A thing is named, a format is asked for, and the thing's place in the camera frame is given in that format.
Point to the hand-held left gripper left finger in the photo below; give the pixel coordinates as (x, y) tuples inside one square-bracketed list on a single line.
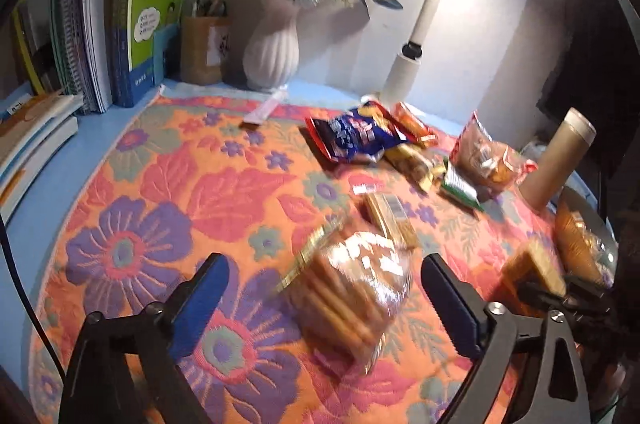
[(200, 309)]

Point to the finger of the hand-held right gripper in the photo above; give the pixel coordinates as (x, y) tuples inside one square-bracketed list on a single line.
[(555, 296)]

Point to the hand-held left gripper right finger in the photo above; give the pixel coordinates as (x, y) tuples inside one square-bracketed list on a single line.
[(452, 309)]

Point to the orange label rice cracker packet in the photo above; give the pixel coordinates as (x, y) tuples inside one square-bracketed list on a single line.
[(330, 319)]

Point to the red clear snack packet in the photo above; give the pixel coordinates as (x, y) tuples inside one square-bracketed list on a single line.
[(487, 159)]

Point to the floral woven tablecloth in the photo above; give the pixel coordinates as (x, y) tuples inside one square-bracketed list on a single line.
[(175, 204)]

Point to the green snack packet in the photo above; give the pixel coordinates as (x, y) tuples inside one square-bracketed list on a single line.
[(460, 189)]

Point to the beige tumbler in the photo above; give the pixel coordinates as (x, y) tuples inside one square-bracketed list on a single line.
[(555, 164)]

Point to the small clear barcode packet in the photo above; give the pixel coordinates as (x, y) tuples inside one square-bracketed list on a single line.
[(366, 189)]

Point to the yellow snack packet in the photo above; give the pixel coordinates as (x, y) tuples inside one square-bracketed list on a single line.
[(410, 164)]

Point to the blue chip bag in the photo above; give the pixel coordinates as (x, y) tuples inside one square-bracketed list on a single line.
[(355, 134)]

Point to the white paper sleeve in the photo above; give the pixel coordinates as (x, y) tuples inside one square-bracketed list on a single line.
[(265, 107)]

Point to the black monitor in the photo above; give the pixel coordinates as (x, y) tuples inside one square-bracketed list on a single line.
[(595, 69)]

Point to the stack of flat books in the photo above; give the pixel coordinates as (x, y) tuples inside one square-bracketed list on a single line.
[(30, 139)]

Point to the blue spine books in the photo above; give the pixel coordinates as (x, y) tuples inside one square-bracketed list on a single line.
[(122, 64)]

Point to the small blue card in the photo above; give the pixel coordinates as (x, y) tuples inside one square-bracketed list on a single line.
[(166, 54)]

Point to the wooden pen holder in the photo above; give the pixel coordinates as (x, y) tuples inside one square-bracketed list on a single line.
[(205, 52)]

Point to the white desk lamp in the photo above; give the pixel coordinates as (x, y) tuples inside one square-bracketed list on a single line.
[(425, 14)]

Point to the pens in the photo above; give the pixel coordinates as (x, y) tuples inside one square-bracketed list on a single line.
[(210, 7)]

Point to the spiral bound notebooks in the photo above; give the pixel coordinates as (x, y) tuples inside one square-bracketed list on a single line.
[(72, 34)]

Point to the yellow green upright books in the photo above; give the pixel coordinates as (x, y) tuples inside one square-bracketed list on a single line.
[(30, 49)]

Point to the white paper booklet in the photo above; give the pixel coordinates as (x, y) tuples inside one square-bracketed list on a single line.
[(100, 14)]

